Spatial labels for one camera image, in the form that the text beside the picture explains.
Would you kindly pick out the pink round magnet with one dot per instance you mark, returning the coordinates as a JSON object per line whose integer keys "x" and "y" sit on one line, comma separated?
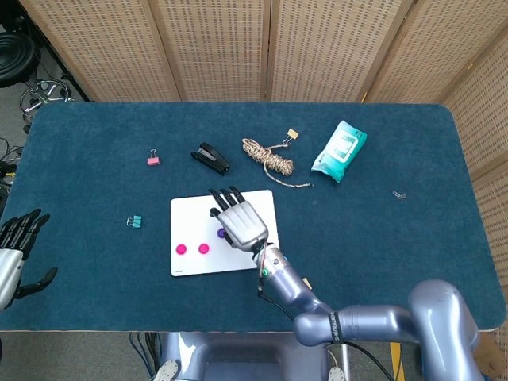
{"x": 181, "y": 248}
{"x": 203, "y": 248}

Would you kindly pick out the black stapler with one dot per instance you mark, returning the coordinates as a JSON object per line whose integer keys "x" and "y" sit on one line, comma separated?
{"x": 210, "y": 158}

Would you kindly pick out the large gold binder clip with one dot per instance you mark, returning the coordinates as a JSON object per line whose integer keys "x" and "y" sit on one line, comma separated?
{"x": 306, "y": 283}

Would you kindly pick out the dark teal table cloth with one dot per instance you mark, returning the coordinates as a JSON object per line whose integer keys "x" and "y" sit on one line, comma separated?
{"x": 119, "y": 285}

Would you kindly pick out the green wet wipes pack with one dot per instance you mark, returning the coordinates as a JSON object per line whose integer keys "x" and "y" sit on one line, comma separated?
{"x": 339, "y": 151}

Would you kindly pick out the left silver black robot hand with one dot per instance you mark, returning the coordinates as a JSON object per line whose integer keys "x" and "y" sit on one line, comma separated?
{"x": 10, "y": 270}

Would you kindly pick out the silver paper clip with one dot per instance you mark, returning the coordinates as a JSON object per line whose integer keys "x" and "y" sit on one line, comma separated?
{"x": 399, "y": 195}

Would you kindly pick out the teal binder clip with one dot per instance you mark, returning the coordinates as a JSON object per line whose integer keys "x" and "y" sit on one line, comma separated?
{"x": 137, "y": 222}

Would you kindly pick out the blue grey robot torso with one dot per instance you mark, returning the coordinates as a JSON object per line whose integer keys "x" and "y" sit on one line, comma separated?
{"x": 238, "y": 357}

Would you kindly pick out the black stool chrome base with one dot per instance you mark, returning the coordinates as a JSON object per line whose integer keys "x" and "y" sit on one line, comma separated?
{"x": 16, "y": 59}

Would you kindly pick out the pink binder clip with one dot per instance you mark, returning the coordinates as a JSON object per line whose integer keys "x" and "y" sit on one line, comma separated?
{"x": 153, "y": 161}

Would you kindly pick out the small yellow binder clip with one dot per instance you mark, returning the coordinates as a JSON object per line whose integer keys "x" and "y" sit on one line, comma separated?
{"x": 293, "y": 133}

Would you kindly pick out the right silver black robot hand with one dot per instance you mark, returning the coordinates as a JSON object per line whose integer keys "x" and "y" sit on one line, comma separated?
{"x": 244, "y": 224}

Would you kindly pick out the purple round magnet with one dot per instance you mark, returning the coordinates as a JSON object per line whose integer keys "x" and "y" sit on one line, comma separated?
{"x": 220, "y": 232}

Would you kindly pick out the wicker folding screen panel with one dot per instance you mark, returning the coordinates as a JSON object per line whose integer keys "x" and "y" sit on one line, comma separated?
{"x": 329, "y": 47}
{"x": 436, "y": 47}
{"x": 488, "y": 139}
{"x": 214, "y": 47}
{"x": 99, "y": 47}

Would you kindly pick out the white magnetic board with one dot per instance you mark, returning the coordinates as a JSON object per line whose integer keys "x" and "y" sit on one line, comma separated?
{"x": 190, "y": 218}

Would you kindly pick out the silver table leg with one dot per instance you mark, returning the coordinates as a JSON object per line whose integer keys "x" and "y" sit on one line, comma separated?
{"x": 345, "y": 357}

